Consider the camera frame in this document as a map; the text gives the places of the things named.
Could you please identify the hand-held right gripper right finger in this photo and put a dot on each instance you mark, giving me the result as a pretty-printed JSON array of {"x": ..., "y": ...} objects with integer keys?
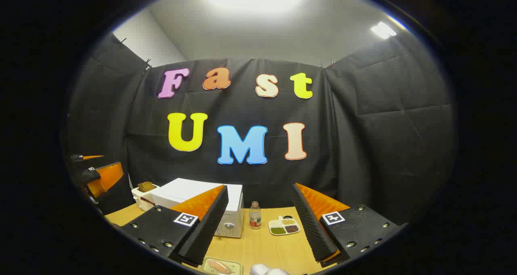
[{"x": 309, "y": 226}]

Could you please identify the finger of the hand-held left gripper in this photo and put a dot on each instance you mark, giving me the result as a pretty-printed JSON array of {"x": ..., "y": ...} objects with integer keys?
[
  {"x": 78, "y": 158},
  {"x": 106, "y": 178}
]

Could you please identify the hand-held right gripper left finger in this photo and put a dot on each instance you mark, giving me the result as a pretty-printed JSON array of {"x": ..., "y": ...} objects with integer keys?
[{"x": 210, "y": 222}]

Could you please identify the white microwave oven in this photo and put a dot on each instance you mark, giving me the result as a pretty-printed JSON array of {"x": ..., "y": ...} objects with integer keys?
[{"x": 190, "y": 191}]

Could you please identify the orange crumbed bread roll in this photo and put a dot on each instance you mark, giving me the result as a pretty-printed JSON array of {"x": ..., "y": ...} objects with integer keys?
[{"x": 219, "y": 267}]

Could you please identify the pale green square plate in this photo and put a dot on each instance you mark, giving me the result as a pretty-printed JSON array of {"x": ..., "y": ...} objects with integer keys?
[{"x": 236, "y": 265}]

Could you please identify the white divided dish of beans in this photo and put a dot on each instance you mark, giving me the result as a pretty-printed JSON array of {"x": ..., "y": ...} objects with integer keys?
[{"x": 282, "y": 226}]

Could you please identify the white toaster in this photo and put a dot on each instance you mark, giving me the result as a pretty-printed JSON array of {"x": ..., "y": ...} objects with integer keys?
[{"x": 142, "y": 195}]

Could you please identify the brown bread slice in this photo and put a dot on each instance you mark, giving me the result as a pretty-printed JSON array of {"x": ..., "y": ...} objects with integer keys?
[{"x": 146, "y": 186}]

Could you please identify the clear bottle with red label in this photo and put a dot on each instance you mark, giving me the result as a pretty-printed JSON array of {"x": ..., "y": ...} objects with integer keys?
[{"x": 255, "y": 218}]

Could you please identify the black backdrop cloth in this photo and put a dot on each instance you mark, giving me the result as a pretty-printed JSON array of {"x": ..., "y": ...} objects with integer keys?
[{"x": 363, "y": 145}]

